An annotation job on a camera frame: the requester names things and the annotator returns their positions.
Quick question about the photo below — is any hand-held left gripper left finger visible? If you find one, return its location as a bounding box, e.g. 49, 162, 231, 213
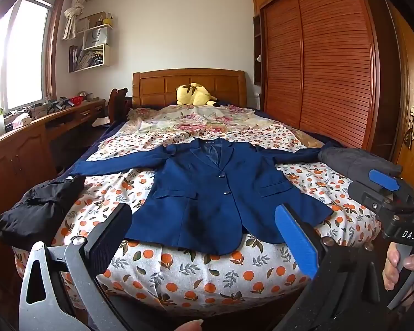
18, 203, 133, 331

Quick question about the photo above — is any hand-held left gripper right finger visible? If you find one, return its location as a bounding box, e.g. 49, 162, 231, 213
272, 203, 389, 331

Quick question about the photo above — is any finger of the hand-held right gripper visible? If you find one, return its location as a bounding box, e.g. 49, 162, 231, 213
348, 180, 384, 203
368, 168, 401, 192

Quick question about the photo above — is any navy blue blazer jacket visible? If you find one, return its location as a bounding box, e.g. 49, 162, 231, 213
69, 137, 344, 256

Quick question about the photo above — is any person's right hand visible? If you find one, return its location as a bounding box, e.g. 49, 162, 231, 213
382, 242, 414, 292

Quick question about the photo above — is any person's left hand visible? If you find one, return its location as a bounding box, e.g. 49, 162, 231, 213
174, 319, 204, 331

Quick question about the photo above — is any grey garment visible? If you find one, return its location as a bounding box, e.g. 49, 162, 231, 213
317, 146, 403, 184

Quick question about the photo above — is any black garment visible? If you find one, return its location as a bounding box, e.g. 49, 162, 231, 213
0, 176, 87, 249

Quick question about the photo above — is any orange fruit print bedsheet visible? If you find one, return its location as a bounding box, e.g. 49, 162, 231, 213
12, 122, 383, 313

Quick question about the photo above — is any wooden desk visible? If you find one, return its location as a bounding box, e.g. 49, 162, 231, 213
0, 98, 106, 283

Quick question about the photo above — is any wooden slatted wardrobe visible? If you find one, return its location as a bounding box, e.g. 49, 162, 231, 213
252, 0, 392, 161

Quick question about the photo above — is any dark wooden chair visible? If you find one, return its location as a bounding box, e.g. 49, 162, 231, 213
108, 88, 134, 125

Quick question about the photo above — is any pink floral blanket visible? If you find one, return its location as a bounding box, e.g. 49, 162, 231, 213
126, 104, 273, 138

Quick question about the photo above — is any wooden bed headboard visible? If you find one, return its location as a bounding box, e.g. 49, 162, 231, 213
132, 69, 245, 108

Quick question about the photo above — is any yellow plush toy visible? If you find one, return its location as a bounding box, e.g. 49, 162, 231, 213
175, 83, 219, 107

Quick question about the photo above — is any white paper bag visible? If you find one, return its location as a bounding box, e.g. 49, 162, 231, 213
83, 28, 106, 50

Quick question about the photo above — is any window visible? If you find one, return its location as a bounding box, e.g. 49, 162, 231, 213
0, 0, 61, 116

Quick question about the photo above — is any tied cream curtain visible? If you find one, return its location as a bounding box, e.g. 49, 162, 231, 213
63, 0, 91, 40

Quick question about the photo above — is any white wall shelf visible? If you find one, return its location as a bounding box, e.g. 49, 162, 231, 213
68, 12, 113, 74

